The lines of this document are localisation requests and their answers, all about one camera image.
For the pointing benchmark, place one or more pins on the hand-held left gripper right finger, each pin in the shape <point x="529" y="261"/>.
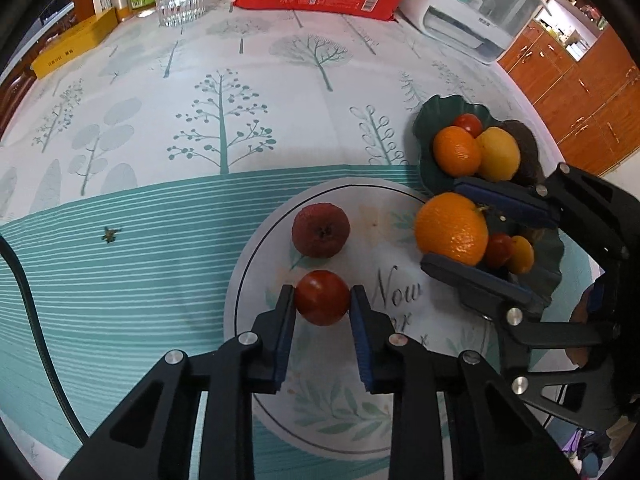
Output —
<point x="361" y="345"/>

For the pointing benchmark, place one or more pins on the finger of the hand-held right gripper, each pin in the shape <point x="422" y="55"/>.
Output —
<point x="505" y="200"/>
<point x="475" y="277"/>

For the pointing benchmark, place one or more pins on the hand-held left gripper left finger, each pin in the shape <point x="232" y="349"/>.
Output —
<point x="285" y="340"/>

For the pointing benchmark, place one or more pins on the yellow pepino melon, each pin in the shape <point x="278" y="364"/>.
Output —
<point x="497" y="154"/>

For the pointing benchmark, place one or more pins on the small orange kumquat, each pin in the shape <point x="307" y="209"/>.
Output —
<point x="521" y="255"/>

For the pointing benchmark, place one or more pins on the dark brown avocado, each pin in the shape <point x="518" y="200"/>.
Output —
<point x="530" y="155"/>

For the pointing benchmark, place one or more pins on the small orange with stem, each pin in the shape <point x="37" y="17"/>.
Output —
<point x="451" y="228"/>

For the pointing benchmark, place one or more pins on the red cherry tomato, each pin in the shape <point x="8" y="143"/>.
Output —
<point x="322" y="297"/>

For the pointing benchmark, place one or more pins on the white round plate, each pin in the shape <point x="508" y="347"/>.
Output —
<point x="265" y="280"/>

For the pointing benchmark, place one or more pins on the large orange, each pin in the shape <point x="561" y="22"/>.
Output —
<point x="456" y="150"/>

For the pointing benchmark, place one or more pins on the large red tomato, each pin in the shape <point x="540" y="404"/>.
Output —
<point x="468" y="124"/>

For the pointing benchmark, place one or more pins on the dark green leaf-shaped plate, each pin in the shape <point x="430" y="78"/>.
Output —
<point x="430" y="125"/>

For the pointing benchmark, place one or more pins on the orange wooden cabinet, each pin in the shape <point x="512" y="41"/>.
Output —
<point x="575" y="90"/>

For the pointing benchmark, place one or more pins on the tree print tablecloth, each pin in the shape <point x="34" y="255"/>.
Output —
<point x="150" y="285"/>

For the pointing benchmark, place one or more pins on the white countertop appliance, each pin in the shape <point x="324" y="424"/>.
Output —
<point x="475" y="10"/>

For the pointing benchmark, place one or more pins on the green tomato calyx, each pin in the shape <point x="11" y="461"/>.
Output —
<point x="111" y="235"/>

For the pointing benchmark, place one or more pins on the yellow flat box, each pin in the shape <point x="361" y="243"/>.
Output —
<point x="75" y="42"/>

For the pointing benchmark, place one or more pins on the dark wooden furniture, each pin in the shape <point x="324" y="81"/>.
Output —
<point x="10" y="97"/>

